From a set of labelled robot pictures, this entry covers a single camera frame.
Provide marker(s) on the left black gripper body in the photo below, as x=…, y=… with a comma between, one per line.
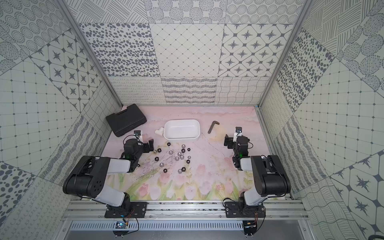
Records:
x=146, y=145

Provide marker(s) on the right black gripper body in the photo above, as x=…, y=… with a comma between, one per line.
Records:
x=229, y=141

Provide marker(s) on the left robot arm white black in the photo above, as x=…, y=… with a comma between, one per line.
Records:
x=88, y=178

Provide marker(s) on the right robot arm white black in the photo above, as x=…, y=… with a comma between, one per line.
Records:
x=270, y=178

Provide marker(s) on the white plastic storage box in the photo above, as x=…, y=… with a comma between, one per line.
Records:
x=182, y=130

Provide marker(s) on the small white plastic piece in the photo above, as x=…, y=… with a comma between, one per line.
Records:
x=160, y=131

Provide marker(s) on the black plastic tool case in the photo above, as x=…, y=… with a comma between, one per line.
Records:
x=126, y=120

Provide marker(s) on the black hex allen key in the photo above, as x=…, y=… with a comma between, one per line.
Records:
x=212, y=126

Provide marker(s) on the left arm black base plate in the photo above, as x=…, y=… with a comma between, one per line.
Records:
x=133, y=209

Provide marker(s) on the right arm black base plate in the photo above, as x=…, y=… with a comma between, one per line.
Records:
x=236, y=210

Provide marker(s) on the aluminium mounting rail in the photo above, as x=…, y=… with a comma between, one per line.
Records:
x=190, y=210

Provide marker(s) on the white slotted cable duct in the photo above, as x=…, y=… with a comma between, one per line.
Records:
x=209, y=225

